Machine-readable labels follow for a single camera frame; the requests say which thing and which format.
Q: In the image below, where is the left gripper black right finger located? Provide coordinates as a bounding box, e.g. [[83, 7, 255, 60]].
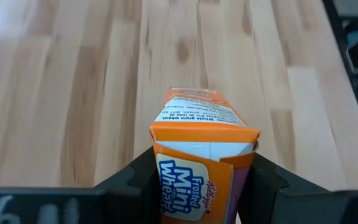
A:
[[237, 151, 354, 224]]

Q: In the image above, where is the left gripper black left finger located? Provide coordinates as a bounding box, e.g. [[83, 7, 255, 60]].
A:
[[94, 146, 162, 224]]

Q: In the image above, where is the orange Mini-Wheats cereal box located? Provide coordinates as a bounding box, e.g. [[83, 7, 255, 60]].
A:
[[149, 86, 262, 224]]

